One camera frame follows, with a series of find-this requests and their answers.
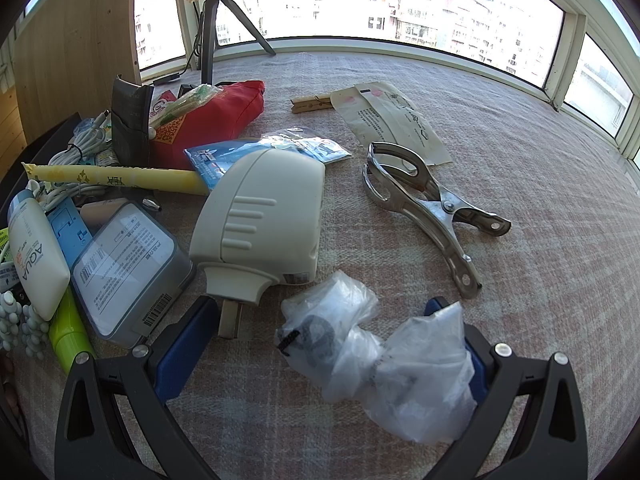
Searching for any black storage box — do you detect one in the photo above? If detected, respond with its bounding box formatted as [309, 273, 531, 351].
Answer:
[0, 111, 86, 221]

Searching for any large plywood board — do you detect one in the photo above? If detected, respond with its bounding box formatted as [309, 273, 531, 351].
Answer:
[14, 0, 141, 153]

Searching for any white paper sachet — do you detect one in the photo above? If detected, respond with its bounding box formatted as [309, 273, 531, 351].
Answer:
[330, 81, 453, 167]

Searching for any small beige case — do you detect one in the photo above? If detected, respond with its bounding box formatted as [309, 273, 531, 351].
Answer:
[79, 198, 135, 235]

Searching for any thin white cable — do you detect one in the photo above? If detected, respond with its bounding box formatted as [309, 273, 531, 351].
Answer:
[27, 180, 108, 211]

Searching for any lime green tube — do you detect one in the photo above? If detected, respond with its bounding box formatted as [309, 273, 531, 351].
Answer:
[48, 287, 96, 376]

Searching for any white window frame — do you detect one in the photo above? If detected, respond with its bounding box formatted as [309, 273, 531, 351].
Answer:
[132, 0, 640, 161]

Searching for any white lotion bottle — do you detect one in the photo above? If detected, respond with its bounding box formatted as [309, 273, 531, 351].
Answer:
[7, 191, 71, 322]

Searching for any clear bag of green items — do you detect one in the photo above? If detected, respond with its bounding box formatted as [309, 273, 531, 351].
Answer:
[148, 84, 223, 128]

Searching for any white usb cable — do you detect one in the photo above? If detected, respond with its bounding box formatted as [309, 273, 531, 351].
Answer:
[47, 109, 115, 167]

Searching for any clear plastic bag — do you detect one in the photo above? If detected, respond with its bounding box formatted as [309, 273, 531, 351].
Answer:
[277, 270, 478, 445]

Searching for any plaid cloth covered desktop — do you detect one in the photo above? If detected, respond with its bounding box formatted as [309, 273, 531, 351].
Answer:
[10, 50, 640, 480]

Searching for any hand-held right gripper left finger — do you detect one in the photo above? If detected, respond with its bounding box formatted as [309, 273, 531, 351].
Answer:
[54, 295, 221, 480]

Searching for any clear grey case box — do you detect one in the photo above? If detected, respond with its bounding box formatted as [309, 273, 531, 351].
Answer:
[70, 200, 196, 348]

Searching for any blue clear plastic packet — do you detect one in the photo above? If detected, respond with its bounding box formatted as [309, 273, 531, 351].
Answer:
[184, 130, 353, 191]

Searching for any pine plank board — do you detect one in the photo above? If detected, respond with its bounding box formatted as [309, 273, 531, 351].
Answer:
[0, 82, 27, 181]

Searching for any metal spring clamp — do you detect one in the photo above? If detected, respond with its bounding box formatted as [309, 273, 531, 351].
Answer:
[362, 141, 512, 301]

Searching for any black soft packet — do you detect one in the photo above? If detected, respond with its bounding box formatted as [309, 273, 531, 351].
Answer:
[110, 75, 156, 166]

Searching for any wooden clothespin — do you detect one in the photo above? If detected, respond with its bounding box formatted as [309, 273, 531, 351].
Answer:
[290, 92, 333, 115]

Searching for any cream plug adapter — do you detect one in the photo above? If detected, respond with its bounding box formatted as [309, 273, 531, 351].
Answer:
[189, 147, 327, 340]

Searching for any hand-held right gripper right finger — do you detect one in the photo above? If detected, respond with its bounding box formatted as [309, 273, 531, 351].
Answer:
[424, 297, 590, 480]

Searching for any pale beaded ornament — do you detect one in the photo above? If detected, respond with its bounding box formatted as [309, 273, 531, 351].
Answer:
[0, 290, 51, 361]

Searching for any black tripod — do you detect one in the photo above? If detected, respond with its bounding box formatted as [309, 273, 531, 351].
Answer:
[192, 0, 277, 86]

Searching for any red pouch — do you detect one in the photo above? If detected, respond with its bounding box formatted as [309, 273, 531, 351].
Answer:
[148, 80, 266, 171]

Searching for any yellow chopstick sleeve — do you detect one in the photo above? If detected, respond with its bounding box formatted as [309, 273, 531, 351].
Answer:
[21, 161, 210, 196]

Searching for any blue phone stand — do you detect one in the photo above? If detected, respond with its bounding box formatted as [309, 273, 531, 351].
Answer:
[47, 197, 96, 271]

